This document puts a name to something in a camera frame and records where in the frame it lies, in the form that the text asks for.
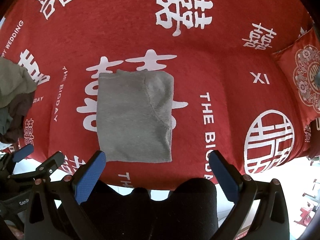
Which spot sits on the person's black trousers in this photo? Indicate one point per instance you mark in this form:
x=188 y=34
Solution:
x=189 y=212

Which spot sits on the red embroidered pillow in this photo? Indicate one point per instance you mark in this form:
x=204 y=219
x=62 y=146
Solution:
x=300 y=64

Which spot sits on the dark brown garment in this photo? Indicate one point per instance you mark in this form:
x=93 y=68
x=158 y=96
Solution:
x=18 y=109

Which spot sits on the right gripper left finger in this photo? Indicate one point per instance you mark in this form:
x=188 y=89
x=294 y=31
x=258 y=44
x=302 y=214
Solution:
x=54 y=210

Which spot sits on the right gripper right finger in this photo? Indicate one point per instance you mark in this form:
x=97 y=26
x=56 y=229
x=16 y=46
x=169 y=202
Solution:
x=271 y=219

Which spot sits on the olive green garment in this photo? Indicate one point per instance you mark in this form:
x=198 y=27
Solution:
x=15 y=80

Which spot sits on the teal grey garment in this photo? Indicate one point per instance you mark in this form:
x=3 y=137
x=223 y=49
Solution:
x=5 y=120

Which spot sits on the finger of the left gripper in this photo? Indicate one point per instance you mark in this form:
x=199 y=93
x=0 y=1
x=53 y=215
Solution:
x=22 y=153
x=48 y=167

